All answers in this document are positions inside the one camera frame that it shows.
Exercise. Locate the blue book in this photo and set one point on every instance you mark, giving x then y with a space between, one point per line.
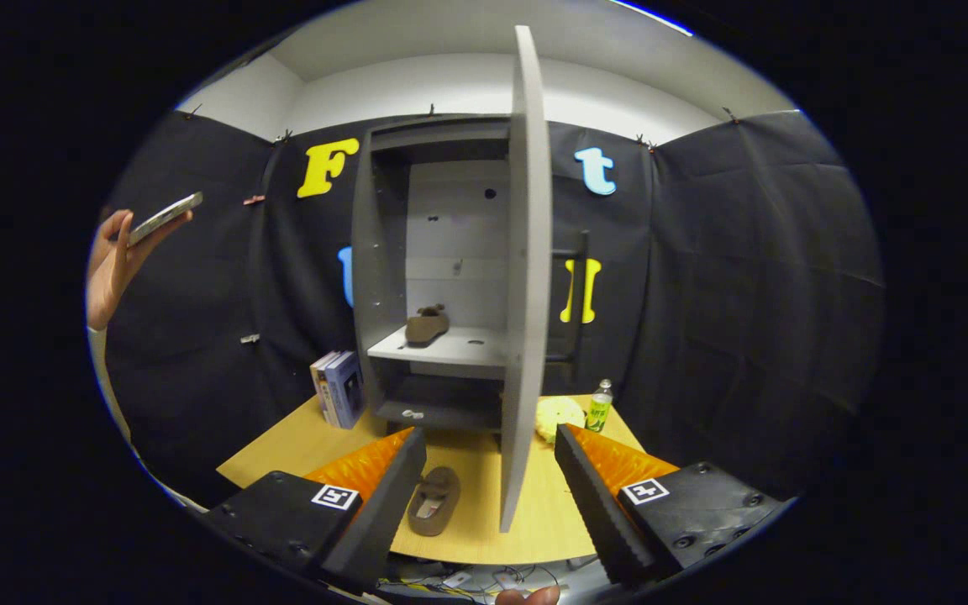
348 391

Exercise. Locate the beige shoe cabinet door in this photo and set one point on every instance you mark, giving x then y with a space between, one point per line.
526 294

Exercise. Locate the yellow round cloth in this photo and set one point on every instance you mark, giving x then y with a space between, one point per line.
558 416

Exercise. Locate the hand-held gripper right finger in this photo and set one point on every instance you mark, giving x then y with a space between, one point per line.
593 512

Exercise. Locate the green drink bottle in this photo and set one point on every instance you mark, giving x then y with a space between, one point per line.
599 412

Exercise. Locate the grey shoe cabinet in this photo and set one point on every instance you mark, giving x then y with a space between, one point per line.
450 346

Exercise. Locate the black backdrop cloth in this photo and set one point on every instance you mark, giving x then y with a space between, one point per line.
744 319

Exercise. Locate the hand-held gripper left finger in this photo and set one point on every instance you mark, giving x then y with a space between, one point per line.
383 512

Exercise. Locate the silver smartphone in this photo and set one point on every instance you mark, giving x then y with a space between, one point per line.
166 216

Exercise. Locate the brown shoe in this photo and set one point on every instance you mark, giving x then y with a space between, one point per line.
425 328
448 487

